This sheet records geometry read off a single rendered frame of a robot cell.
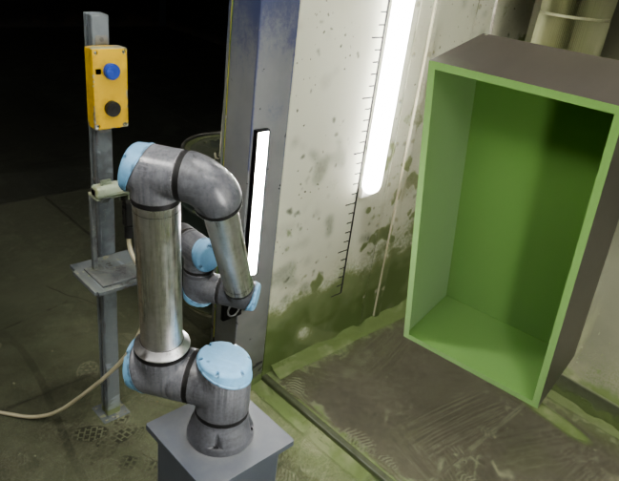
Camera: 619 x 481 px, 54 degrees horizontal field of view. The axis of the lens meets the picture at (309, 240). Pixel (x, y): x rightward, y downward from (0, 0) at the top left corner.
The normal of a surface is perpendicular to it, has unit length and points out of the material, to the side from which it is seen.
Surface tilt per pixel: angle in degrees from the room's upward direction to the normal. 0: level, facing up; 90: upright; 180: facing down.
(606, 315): 57
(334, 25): 90
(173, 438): 0
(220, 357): 5
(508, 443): 0
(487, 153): 102
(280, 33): 90
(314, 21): 90
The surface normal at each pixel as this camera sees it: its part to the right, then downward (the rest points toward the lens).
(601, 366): -0.54, -0.29
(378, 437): 0.11, -0.88
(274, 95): 0.68, 0.40
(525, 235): -0.66, 0.45
